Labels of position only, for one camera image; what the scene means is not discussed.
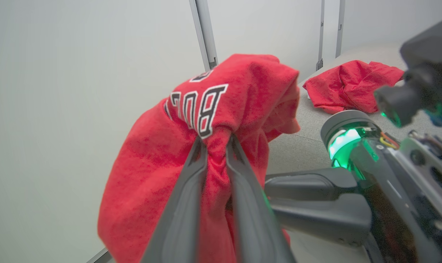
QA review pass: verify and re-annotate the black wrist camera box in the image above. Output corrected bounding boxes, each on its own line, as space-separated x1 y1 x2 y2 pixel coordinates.
374 14 442 128

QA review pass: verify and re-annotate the thin grey partition post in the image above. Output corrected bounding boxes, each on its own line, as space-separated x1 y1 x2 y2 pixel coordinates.
335 0 346 58
316 0 326 72

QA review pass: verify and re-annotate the silver camera mount bracket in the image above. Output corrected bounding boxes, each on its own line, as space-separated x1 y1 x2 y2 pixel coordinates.
385 130 442 234

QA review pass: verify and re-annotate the red printed T-shirt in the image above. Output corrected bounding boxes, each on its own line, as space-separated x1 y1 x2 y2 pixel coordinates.
98 54 301 263

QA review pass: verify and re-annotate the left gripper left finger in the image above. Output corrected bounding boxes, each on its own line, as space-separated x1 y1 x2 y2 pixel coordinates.
141 136 208 263

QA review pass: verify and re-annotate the plain red garment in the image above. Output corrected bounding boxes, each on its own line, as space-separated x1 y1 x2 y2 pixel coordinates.
302 60 405 114

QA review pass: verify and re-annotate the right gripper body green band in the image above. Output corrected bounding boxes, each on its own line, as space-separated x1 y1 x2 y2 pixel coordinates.
321 110 442 263

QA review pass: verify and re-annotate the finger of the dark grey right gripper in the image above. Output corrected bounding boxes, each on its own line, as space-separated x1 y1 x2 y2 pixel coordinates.
270 193 372 247
264 167 358 201

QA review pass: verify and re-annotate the wide grey partition post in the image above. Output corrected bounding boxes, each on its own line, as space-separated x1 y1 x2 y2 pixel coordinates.
189 0 219 72

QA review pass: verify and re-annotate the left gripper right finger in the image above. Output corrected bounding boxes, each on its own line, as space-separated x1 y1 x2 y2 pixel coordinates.
226 134 296 263

